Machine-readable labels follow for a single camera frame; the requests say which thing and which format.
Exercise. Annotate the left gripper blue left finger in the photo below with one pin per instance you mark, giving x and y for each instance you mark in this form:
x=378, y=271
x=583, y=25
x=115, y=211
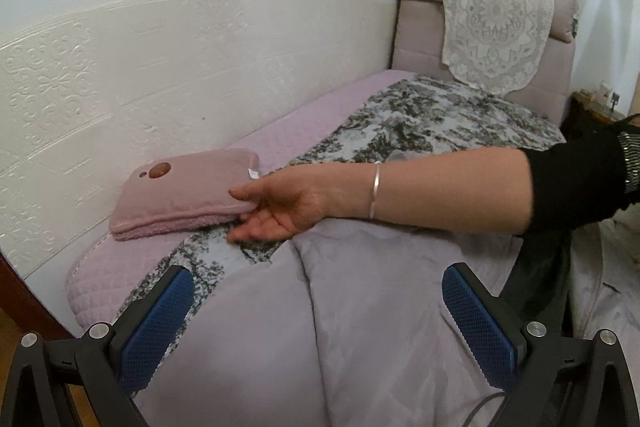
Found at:
x=148, y=326

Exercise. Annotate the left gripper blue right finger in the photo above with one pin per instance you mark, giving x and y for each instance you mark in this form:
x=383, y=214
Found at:
x=488, y=326

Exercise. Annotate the pink fleece blanket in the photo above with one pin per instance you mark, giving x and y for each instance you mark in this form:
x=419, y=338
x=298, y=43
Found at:
x=183, y=193

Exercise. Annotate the light grey zip jacket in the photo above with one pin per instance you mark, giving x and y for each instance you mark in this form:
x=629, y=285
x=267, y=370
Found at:
x=344, y=326

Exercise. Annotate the bystander bare hand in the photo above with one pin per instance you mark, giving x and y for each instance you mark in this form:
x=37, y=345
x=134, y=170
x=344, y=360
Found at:
x=288, y=202

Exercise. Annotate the pink quilted mattress pad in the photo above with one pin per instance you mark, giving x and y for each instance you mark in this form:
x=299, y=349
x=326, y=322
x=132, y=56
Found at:
x=100, y=281

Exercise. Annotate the grey floral bed sheet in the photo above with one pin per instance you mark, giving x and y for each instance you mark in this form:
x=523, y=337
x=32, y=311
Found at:
x=415, y=115

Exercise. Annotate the dark wooden nightstand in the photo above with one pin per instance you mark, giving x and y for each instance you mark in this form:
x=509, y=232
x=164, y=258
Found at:
x=585, y=116

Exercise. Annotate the mauve padded headboard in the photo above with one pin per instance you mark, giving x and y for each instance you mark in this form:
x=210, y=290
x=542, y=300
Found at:
x=418, y=48

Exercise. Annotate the white lace cover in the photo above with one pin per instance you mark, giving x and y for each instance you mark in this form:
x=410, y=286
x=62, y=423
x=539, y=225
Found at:
x=495, y=45

